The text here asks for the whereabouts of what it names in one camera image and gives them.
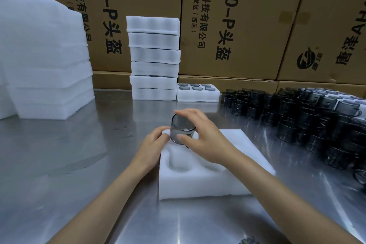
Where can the person's left hand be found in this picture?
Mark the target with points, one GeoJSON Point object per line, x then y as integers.
{"type": "Point", "coordinates": [150, 149]}

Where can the dark glass cup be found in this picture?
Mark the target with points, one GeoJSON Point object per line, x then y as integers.
{"type": "Point", "coordinates": [180, 128]}

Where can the stack of white foam trays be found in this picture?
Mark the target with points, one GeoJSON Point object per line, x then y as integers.
{"type": "Point", "coordinates": [154, 55]}

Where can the pile of dark glass cups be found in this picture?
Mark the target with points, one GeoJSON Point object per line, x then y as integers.
{"type": "Point", "coordinates": [308, 120]}

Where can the person's right thumb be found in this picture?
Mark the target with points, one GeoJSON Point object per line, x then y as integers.
{"type": "Point", "coordinates": [200, 141]}

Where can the set of packed grey cups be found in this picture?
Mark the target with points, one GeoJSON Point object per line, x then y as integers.
{"type": "Point", "coordinates": [197, 86]}

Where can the person's right forearm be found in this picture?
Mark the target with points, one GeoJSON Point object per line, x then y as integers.
{"type": "Point", "coordinates": [286, 203]}

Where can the person's right hand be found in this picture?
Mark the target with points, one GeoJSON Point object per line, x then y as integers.
{"type": "Point", "coordinates": [211, 142]}

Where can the person's left forearm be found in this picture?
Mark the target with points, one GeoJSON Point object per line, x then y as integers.
{"type": "Point", "coordinates": [97, 203]}

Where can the cardboard box with round logo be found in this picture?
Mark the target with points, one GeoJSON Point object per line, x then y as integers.
{"type": "Point", "coordinates": [337, 0]}

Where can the person's left thumb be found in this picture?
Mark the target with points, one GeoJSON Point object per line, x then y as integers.
{"type": "Point", "coordinates": [165, 140]}

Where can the white foam tray under pile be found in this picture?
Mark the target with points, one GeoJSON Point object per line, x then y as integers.
{"type": "Point", "coordinates": [347, 100]}

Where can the stack of large foam sheets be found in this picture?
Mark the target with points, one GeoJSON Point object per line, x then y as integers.
{"type": "Point", "coordinates": [43, 60]}

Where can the white foam tray holding cups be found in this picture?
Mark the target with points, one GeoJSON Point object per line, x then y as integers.
{"type": "Point", "coordinates": [185, 97]}

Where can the white foam tray with hollows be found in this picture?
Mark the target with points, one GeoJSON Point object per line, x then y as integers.
{"type": "Point", "coordinates": [200, 179]}

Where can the plain low cardboard box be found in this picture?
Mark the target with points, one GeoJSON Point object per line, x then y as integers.
{"type": "Point", "coordinates": [320, 86]}
{"type": "Point", "coordinates": [111, 80]}
{"type": "Point", "coordinates": [228, 84]}

